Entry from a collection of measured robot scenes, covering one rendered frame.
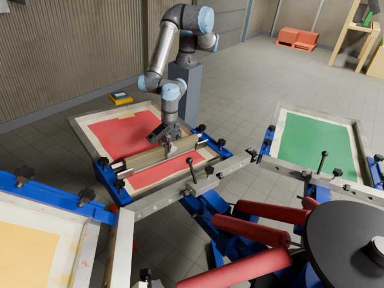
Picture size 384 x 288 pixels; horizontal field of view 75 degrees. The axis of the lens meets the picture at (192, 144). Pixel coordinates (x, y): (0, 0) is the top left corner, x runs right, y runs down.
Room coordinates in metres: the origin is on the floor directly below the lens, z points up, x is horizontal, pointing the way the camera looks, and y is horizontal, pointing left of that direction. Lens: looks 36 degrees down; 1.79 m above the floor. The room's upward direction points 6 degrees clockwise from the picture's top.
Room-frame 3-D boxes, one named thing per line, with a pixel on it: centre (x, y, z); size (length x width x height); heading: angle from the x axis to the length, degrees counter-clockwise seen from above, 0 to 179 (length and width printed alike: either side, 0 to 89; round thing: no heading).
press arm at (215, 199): (0.68, -0.10, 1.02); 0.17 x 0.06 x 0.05; 41
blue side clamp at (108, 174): (0.74, 0.32, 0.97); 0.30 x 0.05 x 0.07; 41
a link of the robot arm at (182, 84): (1.07, 0.11, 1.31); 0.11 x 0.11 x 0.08; 80
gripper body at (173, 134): (0.97, 0.11, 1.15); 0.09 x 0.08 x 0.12; 131
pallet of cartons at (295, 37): (8.01, -2.76, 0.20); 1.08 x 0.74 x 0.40; 59
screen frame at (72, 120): (1.11, 0.27, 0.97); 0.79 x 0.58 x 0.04; 41
